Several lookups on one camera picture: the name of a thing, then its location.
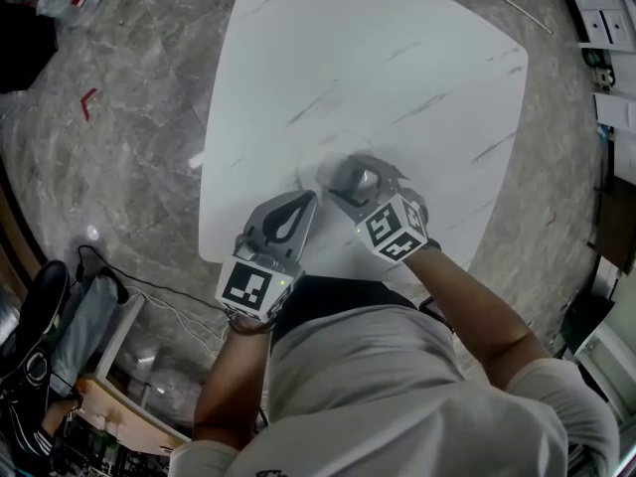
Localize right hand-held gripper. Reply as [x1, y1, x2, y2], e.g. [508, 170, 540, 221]
[327, 152, 431, 265]

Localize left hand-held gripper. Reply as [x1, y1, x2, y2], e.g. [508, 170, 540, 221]
[214, 190, 319, 325]

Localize person's left forearm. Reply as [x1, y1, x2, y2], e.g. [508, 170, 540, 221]
[191, 313, 280, 452]

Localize person's right forearm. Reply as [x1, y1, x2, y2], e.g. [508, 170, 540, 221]
[400, 239, 544, 395]

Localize person's black trousers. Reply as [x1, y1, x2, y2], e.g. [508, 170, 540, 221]
[275, 274, 419, 320]

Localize person's light grey shirt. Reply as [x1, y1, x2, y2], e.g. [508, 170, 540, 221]
[167, 304, 623, 477]

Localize wooden desk with white edge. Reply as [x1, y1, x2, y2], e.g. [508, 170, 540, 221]
[73, 293, 193, 459]

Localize brown board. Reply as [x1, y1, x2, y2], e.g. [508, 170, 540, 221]
[591, 172, 636, 273]

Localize black case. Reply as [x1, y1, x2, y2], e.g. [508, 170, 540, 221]
[559, 289, 618, 350]

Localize white cardboard box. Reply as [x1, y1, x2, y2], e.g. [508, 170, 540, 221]
[592, 91, 636, 134]

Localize power strip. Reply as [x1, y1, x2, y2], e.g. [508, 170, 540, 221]
[579, 46, 618, 89]

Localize white cabinet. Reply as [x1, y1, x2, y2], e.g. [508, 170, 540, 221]
[555, 0, 636, 53]

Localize black box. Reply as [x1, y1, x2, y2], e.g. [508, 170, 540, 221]
[0, 3, 61, 94]

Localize black left wrist strap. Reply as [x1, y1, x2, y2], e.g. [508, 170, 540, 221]
[228, 315, 275, 338]

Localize white cable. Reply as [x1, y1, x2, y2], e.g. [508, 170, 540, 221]
[126, 285, 225, 357]

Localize black cable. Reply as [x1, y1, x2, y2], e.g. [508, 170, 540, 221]
[76, 244, 231, 318]

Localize white furniture frame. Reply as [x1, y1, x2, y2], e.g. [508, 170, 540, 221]
[573, 318, 636, 429]

